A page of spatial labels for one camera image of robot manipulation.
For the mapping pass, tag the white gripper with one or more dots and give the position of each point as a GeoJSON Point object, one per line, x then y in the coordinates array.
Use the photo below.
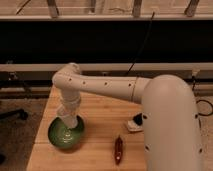
{"type": "Point", "coordinates": [68, 115]}

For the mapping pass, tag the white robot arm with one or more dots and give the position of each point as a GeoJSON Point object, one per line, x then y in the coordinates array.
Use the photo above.
{"type": "Point", "coordinates": [172, 137]}

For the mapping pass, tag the green ceramic bowl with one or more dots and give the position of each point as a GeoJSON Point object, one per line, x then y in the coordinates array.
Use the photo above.
{"type": "Point", "coordinates": [63, 137]}

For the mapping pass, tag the black ceramic cup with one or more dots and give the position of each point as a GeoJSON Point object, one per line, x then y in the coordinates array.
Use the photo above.
{"type": "Point", "coordinates": [138, 119]}

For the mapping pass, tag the black office chair base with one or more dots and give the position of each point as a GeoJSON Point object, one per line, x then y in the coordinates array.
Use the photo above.
{"type": "Point", "coordinates": [20, 112]}

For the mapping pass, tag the red chili pepper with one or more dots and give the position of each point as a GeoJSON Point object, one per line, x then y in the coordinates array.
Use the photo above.
{"type": "Point", "coordinates": [118, 150]}

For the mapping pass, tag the white square saucer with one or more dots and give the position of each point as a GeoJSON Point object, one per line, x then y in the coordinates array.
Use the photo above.
{"type": "Point", "coordinates": [133, 127]}

